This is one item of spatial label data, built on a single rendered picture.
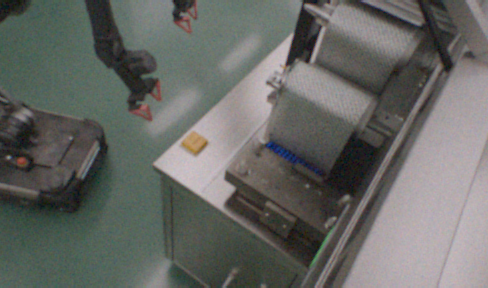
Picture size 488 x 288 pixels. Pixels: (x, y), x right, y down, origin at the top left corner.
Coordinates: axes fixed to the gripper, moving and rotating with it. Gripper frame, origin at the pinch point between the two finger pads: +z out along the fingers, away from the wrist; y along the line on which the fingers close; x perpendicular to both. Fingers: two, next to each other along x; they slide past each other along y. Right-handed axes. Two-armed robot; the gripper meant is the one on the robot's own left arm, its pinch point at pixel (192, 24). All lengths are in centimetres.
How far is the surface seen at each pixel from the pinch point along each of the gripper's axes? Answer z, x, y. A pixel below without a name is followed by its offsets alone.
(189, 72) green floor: 80, 71, 85
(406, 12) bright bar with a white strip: -1, -79, -30
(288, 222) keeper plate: 28, -42, -78
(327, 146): 20, -54, -58
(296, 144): 21, -44, -54
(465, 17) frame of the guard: -27, -87, -75
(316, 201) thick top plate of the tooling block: 30, -49, -71
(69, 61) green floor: 38, 145, 68
